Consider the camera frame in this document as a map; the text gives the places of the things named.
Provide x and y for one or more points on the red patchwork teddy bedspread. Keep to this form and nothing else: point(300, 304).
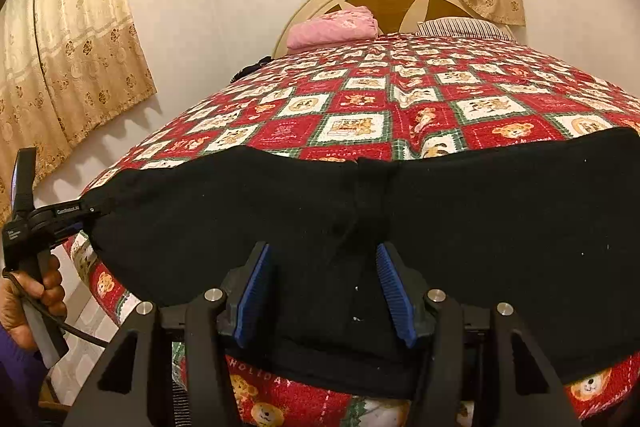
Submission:
point(380, 106)

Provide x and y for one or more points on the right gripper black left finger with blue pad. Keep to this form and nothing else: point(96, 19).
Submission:
point(131, 384)

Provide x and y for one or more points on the pink folded blanket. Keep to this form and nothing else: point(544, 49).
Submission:
point(353, 24)

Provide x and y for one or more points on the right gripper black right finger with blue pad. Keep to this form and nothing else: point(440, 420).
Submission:
point(487, 355)

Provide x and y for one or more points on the dark item beside bed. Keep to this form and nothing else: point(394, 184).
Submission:
point(250, 69)

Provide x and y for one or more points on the black pants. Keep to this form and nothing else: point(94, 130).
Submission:
point(170, 235)

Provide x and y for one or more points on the beige curtain left wall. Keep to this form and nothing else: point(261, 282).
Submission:
point(67, 67)

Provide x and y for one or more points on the purple sleeve forearm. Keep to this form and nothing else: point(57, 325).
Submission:
point(22, 376)

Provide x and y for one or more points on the striped pillow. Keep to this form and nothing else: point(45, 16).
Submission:
point(461, 27)

